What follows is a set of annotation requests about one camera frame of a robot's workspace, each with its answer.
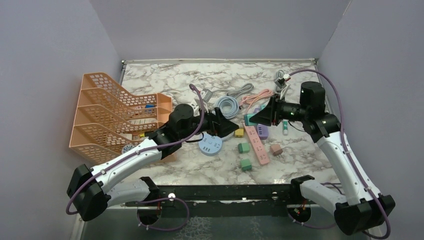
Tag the pink charger adapter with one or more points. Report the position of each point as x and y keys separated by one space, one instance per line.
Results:
x=276 y=149

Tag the yellow olive charger right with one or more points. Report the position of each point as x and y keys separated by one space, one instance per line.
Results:
x=239 y=133

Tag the teal charger adapter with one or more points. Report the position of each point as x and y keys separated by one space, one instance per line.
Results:
x=247 y=119

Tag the green charger adapter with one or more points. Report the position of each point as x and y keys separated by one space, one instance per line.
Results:
x=245 y=165

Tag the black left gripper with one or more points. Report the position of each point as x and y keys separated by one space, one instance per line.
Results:
x=221 y=126

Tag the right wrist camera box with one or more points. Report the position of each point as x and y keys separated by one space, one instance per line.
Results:
x=280 y=81

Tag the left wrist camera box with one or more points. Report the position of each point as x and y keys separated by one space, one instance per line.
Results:
x=206 y=95

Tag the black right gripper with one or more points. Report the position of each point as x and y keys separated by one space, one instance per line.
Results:
x=271 y=114

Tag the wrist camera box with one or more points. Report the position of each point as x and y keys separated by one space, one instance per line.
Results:
x=280 y=81
x=206 y=95

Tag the black metal base rail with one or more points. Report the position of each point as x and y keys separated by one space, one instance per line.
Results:
x=222 y=201

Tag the orange plastic file organizer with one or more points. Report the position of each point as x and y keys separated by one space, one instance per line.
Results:
x=108 y=117

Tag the white green glue stick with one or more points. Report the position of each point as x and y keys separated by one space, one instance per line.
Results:
x=285 y=129

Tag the blue round power socket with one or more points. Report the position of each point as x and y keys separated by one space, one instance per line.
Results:
x=210 y=145

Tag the green charger near strip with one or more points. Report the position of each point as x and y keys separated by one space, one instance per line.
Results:
x=243 y=147

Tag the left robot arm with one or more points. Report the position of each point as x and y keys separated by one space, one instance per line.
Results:
x=91 y=190

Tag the pink power strip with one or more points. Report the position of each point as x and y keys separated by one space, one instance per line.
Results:
x=257 y=145

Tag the purple power strip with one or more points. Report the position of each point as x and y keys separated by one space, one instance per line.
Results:
x=262 y=131

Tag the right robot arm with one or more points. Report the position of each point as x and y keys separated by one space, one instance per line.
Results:
x=361 y=206

